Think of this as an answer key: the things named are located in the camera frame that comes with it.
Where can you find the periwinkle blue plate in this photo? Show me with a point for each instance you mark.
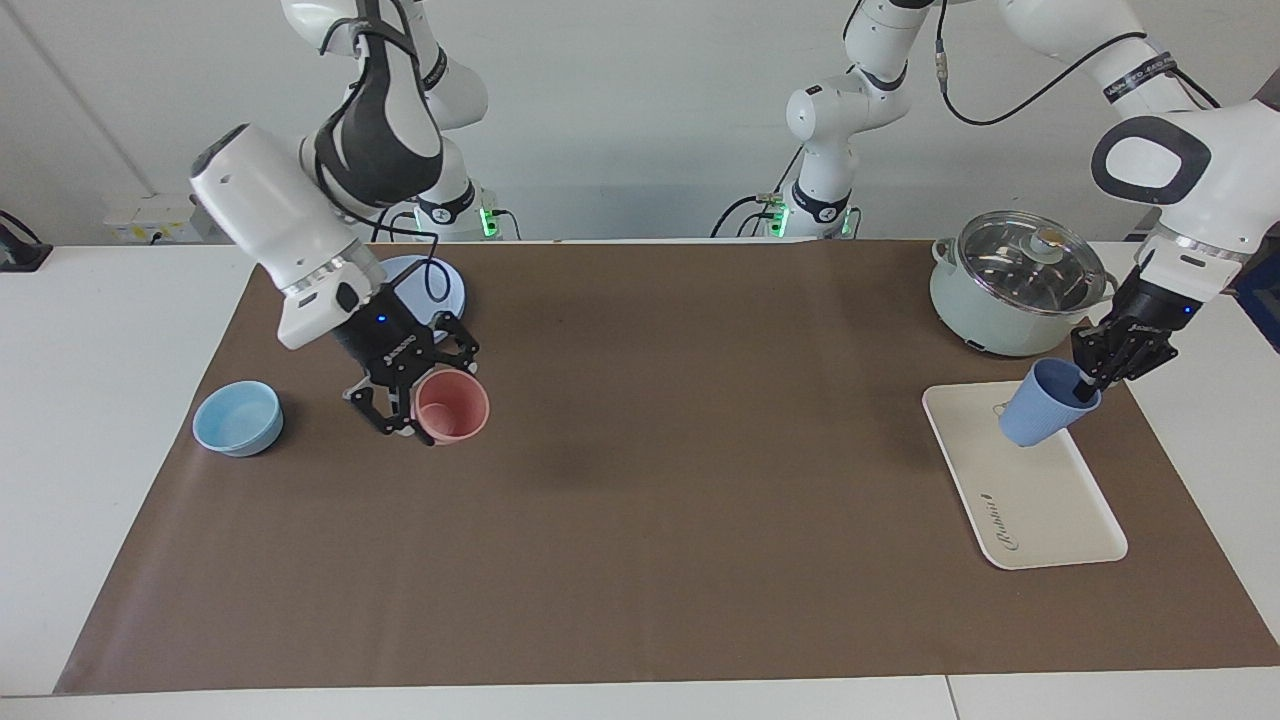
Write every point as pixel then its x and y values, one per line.
pixel 455 285

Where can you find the white wall socket box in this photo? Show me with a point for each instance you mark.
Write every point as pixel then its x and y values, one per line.
pixel 150 218

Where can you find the blue crate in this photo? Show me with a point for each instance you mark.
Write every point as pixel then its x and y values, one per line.
pixel 1265 315

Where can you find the black clamp mount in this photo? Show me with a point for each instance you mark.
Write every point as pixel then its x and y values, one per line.
pixel 20 255

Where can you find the brown table mat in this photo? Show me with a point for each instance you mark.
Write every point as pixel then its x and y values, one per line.
pixel 650 480

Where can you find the light blue bowl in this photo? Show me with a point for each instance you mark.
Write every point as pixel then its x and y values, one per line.
pixel 238 420

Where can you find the pink cup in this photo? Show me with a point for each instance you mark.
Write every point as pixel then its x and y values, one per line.
pixel 455 410

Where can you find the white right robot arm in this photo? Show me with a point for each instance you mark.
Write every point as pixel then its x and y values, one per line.
pixel 270 210

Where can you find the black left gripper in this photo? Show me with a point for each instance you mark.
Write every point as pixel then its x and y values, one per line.
pixel 1150 315

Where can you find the blue ribbed cup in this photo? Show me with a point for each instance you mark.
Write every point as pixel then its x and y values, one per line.
pixel 1035 415

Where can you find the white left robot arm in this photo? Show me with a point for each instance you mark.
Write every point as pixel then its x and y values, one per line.
pixel 1230 170

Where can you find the white tray with bear print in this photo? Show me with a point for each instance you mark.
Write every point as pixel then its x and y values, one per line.
pixel 1030 500

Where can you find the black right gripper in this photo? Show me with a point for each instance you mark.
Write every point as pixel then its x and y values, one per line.
pixel 385 345

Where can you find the pale green cooking pot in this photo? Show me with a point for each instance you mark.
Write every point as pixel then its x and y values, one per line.
pixel 985 320

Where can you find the glass pot lid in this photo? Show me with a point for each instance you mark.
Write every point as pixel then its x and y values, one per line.
pixel 1030 265

